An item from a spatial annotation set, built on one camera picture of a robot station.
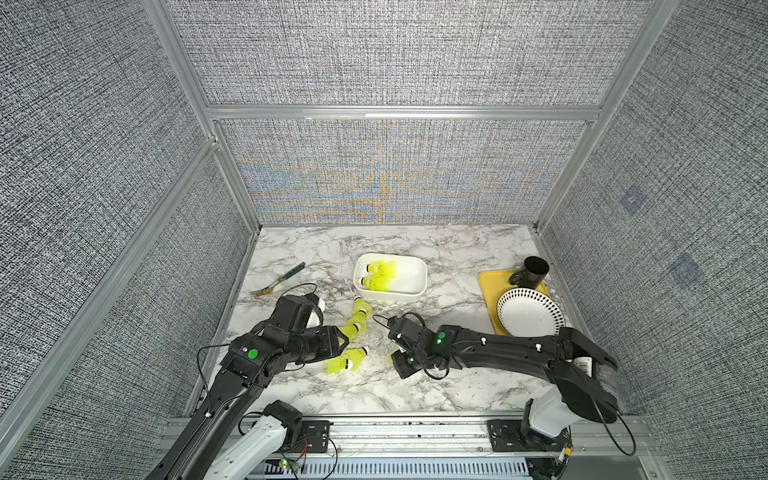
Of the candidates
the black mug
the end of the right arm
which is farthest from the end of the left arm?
the black mug

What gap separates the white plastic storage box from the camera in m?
0.97

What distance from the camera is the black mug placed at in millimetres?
974
